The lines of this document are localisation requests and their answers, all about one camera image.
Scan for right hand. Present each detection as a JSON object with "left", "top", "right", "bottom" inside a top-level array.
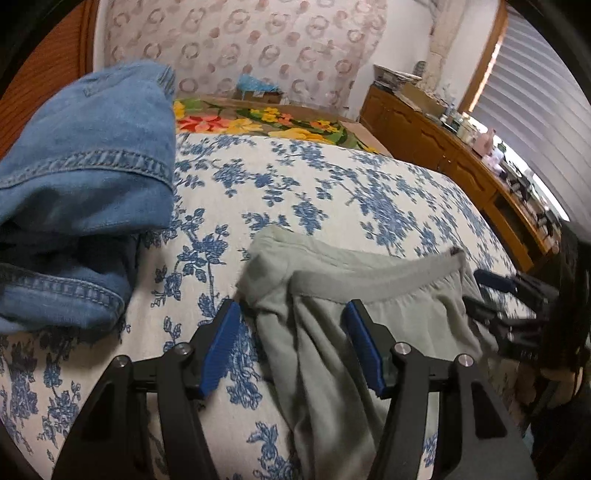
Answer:
[{"left": 515, "top": 363, "right": 584, "bottom": 408}]

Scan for blue floral white bedspread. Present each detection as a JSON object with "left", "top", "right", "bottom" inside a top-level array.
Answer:
[{"left": 1, "top": 134, "right": 517, "bottom": 479}]

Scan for brown louvered wardrobe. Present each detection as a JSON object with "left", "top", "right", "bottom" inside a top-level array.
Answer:
[{"left": 1, "top": 0, "right": 100, "bottom": 154}]

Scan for wooden sideboard cabinet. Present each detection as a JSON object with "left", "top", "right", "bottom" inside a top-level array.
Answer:
[{"left": 360, "top": 86, "right": 560, "bottom": 272}]

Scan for cardboard box with blue items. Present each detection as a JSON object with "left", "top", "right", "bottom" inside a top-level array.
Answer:
[{"left": 232, "top": 74, "right": 283, "bottom": 104}]

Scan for grey-green pants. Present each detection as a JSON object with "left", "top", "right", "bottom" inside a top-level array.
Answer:
[{"left": 238, "top": 226, "right": 499, "bottom": 479}]

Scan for stack of papers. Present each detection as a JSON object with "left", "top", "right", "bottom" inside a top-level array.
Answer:
[{"left": 373, "top": 64, "right": 422, "bottom": 91}]

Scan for grey zebra window blind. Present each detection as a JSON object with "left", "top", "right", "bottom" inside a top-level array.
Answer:
[{"left": 473, "top": 8, "right": 590, "bottom": 226}]

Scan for blue denim jeans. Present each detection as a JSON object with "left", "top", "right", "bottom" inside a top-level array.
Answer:
[{"left": 1, "top": 60, "right": 175, "bottom": 335}]

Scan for pink circle patterned curtain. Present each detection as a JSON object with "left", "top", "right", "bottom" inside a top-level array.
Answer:
[{"left": 104, "top": 0, "right": 388, "bottom": 114}]

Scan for colourful floral blanket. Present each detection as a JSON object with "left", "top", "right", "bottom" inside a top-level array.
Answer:
[{"left": 173, "top": 98, "right": 390, "bottom": 156}]

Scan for cardboard box on cabinet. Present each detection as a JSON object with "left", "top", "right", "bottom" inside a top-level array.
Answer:
[{"left": 397, "top": 83, "right": 447, "bottom": 118}]

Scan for pink bottle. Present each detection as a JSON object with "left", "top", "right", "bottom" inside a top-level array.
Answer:
[{"left": 473, "top": 128, "right": 496, "bottom": 157}]

